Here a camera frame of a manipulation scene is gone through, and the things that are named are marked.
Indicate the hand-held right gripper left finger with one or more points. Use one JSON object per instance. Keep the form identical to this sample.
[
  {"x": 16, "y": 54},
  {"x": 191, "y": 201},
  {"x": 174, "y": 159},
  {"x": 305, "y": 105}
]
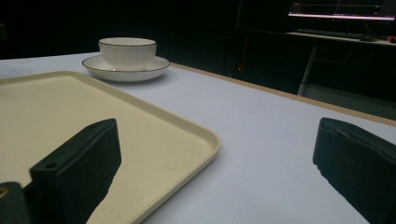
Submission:
[{"x": 79, "y": 169}]

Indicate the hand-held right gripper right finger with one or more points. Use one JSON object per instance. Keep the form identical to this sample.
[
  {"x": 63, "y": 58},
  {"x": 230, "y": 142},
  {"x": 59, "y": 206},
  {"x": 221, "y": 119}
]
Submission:
[{"x": 358, "y": 161}]

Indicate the white saucer with gold rim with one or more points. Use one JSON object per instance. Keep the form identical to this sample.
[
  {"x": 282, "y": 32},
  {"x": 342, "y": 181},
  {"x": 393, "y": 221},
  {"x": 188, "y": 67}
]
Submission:
[{"x": 124, "y": 73}]

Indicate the white ribbed cup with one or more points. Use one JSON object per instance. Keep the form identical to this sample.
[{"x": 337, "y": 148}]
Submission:
[{"x": 127, "y": 51}]

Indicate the cream plastic tray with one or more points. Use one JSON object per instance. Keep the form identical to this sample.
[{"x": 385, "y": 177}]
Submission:
[{"x": 62, "y": 109}]

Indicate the desk with metal legs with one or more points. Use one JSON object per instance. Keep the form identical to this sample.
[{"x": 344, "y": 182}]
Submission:
[{"x": 339, "y": 62}]

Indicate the black keyboard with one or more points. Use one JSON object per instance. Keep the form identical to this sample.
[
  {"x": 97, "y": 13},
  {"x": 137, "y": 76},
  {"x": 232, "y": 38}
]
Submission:
[{"x": 330, "y": 33}]

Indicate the computer monitor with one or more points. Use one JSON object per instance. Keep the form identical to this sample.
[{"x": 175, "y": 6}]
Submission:
[{"x": 342, "y": 9}]

